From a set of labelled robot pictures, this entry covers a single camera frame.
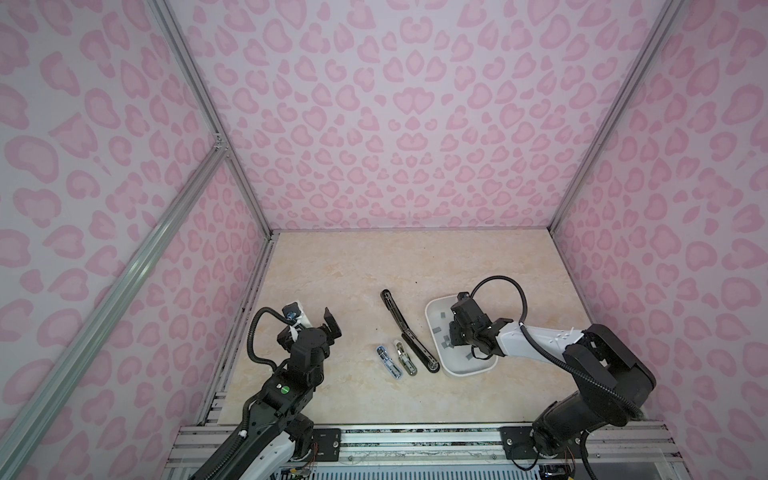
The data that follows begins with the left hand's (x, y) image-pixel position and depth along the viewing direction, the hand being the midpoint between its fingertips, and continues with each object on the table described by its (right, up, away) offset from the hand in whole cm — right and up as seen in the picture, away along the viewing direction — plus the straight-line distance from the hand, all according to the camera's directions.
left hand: (314, 312), depth 78 cm
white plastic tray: (+38, -15, +8) cm, 41 cm away
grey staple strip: (+36, -4, +18) cm, 41 cm away
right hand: (+40, -8, +14) cm, 43 cm away
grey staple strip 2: (+36, -12, +11) cm, 40 cm away
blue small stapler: (+20, -17, +8) cm, 28 cm away
